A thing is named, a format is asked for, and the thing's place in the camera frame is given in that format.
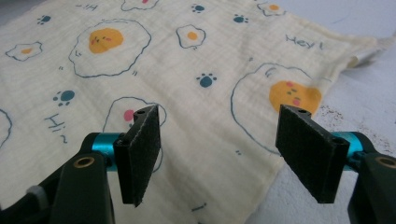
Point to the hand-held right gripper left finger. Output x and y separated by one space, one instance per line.
140 155

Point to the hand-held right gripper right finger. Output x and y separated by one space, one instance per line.
311 155

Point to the cream egg print cloth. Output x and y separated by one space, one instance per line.
202 46

